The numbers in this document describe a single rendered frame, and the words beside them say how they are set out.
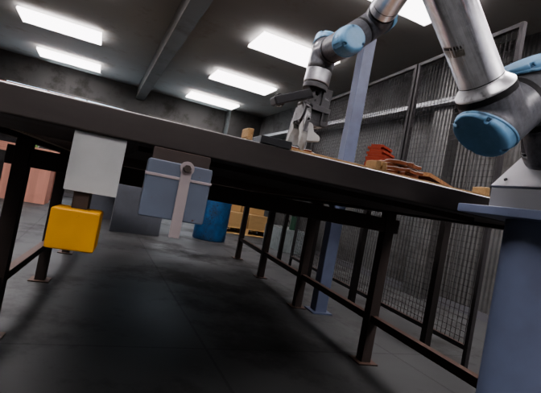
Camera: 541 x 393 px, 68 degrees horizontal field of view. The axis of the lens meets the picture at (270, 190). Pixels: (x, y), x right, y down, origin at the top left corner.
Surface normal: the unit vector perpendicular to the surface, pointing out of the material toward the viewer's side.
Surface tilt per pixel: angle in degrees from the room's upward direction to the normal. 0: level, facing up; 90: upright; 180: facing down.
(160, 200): 90
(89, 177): 90
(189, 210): 90
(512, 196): 90
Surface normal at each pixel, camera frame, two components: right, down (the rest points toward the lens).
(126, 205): 0.58, 0.08
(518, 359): -0.68, -0.15
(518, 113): 0.25, 0.10
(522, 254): -0.87, -0.18
